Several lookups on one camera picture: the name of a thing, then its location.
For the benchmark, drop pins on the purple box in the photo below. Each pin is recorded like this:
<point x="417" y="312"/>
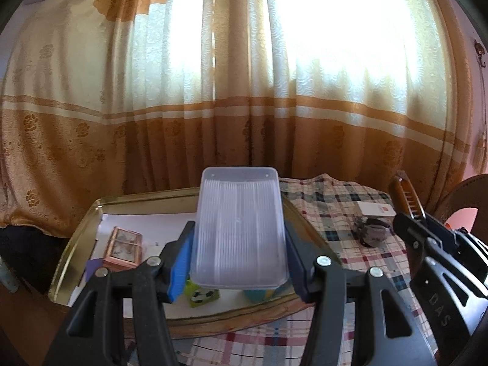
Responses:
<point x="93" y="268"/>

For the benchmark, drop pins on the white paper lining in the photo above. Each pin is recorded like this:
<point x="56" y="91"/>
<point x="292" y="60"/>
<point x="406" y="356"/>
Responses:
<point x="160" y="228"/>

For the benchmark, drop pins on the green building block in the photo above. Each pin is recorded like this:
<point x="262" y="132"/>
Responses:
<point x="202" y="296"/>

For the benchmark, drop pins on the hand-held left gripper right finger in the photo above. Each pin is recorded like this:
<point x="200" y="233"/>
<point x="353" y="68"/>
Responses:
<point x="295" y="270"/>

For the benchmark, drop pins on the cream and orange curtain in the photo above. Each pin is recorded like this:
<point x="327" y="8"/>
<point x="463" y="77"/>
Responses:
<point x="190" y="103"/>

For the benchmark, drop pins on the white card box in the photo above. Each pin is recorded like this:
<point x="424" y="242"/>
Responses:
<point x="373" y="209"/>

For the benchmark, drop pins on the blue building block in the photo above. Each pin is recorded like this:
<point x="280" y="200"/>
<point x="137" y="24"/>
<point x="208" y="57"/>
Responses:
<point x="263" y="294"/>

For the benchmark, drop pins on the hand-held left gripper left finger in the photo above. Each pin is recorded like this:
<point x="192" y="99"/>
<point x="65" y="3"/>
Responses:
<point x="179" y="270"/>

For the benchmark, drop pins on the brown wicker chair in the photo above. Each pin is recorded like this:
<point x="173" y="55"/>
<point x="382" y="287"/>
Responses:
<point x="472" y="194"/>

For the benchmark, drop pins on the gold tin box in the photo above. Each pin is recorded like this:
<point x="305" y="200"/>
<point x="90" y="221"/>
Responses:
<point x="76" y="244"/>

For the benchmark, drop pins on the plaid tablecloth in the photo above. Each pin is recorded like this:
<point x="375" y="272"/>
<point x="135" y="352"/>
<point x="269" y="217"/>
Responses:
<point x="335" y="206"/>

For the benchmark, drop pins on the rose gold metallic box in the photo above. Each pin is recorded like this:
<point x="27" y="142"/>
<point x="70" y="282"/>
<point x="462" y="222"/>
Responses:
<point x="124" y="247"/>

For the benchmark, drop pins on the brown comb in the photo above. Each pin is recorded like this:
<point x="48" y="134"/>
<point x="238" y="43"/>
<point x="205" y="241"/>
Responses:
<point x="408" y="194"/>

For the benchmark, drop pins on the clear plastic box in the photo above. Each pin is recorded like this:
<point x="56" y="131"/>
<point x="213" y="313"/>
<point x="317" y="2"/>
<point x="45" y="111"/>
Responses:
<point x="240" y="228"/>

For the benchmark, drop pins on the black hair band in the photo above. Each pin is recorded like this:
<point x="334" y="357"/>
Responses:
<point x="377" y="222"/>

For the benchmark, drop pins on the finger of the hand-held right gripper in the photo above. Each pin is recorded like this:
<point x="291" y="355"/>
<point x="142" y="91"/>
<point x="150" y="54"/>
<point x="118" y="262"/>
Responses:
<point x="461" y="247"/>
<point x="438" y="297"/>

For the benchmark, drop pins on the grey black pouch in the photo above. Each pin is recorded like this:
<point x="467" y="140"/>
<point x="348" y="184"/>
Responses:
<point x="371" y="234"/>

